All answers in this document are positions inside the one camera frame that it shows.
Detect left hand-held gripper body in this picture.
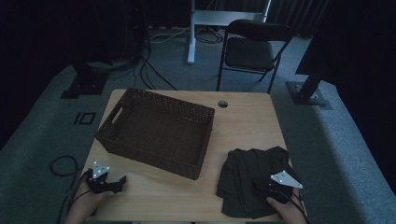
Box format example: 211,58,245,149
85,161,123,195

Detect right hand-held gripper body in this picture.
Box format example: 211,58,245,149
257,170,304,205

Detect dark cloth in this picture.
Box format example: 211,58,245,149
216,146,302,219

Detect brown woven basket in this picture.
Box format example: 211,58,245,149
95,88,216,181

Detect person's left hand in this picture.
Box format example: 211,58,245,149
72,179,115,217

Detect person's right hand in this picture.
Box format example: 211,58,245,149
265,189,303,222

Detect black slanted stand with base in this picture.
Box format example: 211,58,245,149
286,52,332,110

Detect black stand with square base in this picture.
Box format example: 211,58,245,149
60,59,110,100

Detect black folding chair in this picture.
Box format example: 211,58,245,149
216,19,294,95

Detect black equipment tower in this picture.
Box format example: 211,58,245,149
123,4,148,61

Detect dark curtain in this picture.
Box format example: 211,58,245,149
268,0,332,39

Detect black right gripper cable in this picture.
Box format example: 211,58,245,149
278,189,310,224

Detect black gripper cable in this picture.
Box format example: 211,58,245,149
49,155,94,224
278,189,310,224

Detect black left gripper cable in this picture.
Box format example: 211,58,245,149
49,155,94,224

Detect black floor cables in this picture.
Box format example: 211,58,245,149
132,27,179,91

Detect white floor cable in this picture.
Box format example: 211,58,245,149
148,25,191,45

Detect white desk frame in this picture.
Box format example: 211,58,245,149
187,0,273,65

